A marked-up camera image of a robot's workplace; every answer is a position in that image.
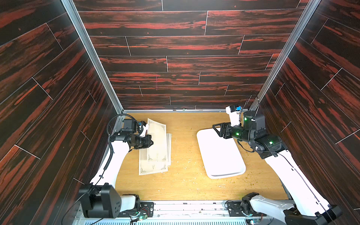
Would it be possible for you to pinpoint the white plastic storage tray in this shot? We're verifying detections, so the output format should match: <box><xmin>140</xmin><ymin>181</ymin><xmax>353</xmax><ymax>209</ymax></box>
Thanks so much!
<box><xmin>196</xmin><ymin>128</ymin><xmax>246</xmax><ymax>179</ymax></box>

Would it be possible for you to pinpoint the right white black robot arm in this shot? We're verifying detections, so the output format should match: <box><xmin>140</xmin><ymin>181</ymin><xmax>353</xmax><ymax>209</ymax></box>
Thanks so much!
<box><xmin>212</xmin><ymin>111</ymin><xmax>343</xmax><ymax>225</ymax></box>

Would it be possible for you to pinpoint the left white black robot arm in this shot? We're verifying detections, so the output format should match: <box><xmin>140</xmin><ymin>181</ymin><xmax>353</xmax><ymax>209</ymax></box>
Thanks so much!
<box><xmin>79</xmin><ymin>118</ymin><xmax>153</xmax><ymax>218</ymax></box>

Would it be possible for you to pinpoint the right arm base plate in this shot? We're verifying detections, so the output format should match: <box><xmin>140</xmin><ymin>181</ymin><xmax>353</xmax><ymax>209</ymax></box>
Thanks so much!
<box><xmin>224</xmin><ymin>200</ymin><xmax>246</xmax><ymax>217</ymax></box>

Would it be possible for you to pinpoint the front aluminium rail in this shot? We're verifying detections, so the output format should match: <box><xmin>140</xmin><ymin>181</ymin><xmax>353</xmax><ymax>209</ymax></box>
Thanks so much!
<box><xmin>73</xmin><ymin>200</ymin><xmax>282</xmax><ymax>225</ymax></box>

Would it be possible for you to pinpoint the right aluminium frame post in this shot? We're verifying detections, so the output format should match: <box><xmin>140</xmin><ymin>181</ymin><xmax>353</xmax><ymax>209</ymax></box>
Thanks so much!
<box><xmin>249</xmin><ymin>0</ymin><xmax>321</xmax><ymax>110</ymax></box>

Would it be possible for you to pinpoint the left aluminium frame post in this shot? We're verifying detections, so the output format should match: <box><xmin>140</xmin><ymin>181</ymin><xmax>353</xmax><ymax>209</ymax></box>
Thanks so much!
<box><xmin>61</xmin><ymin>0</ymin><xmax>124</xmax><ymax>114</ymax></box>

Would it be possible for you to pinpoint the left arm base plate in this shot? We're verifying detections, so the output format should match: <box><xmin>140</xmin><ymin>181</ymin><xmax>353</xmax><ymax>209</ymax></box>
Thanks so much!
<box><xmin>130</xmin><ymin>201</ymin><xmax>155</xmax><ymax>218</ymax></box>

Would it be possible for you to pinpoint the aluminium frame post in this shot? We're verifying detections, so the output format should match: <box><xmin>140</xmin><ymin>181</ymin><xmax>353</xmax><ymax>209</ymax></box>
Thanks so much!
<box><xmin>249</xmin><ymin>0</ymin><xmax>321</xmax><ymax>110</ymax></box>
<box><xmin>61</xmin><ymin>0</ymin><xmax>124</xmax><ymax>114</ymax></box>

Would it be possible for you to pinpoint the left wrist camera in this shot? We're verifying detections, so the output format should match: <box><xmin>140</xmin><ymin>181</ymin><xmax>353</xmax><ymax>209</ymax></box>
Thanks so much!
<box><xmin>138</xmin><ymin>121</ymin><xmax>149</xmax><ymax>137</ymax></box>

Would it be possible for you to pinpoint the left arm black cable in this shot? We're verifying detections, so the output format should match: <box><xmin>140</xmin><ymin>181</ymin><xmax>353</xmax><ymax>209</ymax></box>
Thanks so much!
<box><xmin>102</xmin><ymin>113</ymin><xmax>141</xmax><ymax>172</ymax></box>

